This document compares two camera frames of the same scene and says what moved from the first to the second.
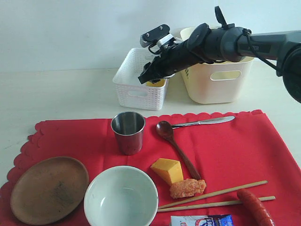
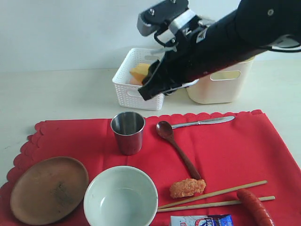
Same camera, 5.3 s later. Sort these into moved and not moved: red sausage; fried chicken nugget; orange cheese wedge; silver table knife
Moved: orange cheese wedge
Not moved: fried chicken nugget; red sausage; silver table knife
